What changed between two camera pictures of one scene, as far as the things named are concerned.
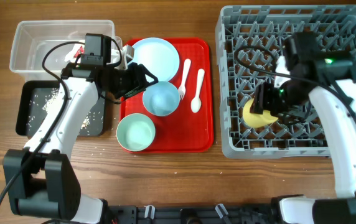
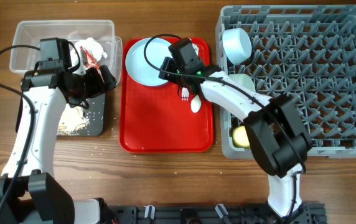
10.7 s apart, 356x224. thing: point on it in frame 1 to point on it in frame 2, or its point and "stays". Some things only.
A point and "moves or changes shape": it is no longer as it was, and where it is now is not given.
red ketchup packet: [80, 51] to [88, 60]
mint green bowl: [135, 132] to [244, 79]
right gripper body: [276, 100] to [170, 65]
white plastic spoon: [196, 103] stays
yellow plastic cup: [257, 120] moves or changes shape
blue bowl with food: [162, 98] to [237, 43]
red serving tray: [190, 128] stays
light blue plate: [159, 56] stays
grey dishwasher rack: [249, 41] stays
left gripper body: [124, 80] to [88, 85]
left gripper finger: [155, 80] to [110, 81]
